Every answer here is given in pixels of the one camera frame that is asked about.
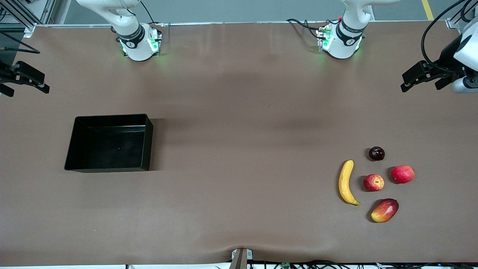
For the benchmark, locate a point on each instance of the red yellow mango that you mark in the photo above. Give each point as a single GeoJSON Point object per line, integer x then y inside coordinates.
{"type": "Point", "coordinates": [385, 210]}

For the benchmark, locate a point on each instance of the yellow banana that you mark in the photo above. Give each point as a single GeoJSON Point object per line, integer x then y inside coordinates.
{"type": "Point", "coordinates": [345, 183]}

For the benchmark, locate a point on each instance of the red yellow striped apple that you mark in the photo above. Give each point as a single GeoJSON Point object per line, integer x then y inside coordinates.
{"type": "Point", "coordinates": [373, 182]}

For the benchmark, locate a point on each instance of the aluminium frame profile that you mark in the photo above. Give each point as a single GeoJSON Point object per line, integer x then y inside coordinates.
{"type": "Point", "coordinates": [457, 18]}
{"type": "Point", "coordinates": [22, 15]}

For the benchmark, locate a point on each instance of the dark purple plum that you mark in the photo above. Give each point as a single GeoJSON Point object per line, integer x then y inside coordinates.
{"type": "Point", "coordinates": [376, 153]}

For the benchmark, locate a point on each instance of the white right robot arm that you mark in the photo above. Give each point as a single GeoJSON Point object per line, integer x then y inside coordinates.
{"type": "Point", "coordinates": [130, 33]}

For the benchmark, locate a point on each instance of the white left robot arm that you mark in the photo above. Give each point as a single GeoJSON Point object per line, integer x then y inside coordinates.
{"type": "Point", "coordinates": [341, 41]}

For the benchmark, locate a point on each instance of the black plastic box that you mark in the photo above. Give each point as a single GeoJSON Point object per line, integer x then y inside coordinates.
{"type": "Point", "coordinates": [110, 144]}

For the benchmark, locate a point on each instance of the plain red round fruit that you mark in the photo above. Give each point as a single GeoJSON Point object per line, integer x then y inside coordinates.
{"type": "Point", "coordinates": [403, 174]}

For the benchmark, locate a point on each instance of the grey table edge bracket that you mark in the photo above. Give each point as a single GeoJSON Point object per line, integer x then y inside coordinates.
{"type": "Point", "coordinates": [241, 257]}

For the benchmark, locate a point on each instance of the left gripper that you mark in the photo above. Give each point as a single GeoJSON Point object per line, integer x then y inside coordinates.
{"type": "Point", "coordinates": [447, 56]}

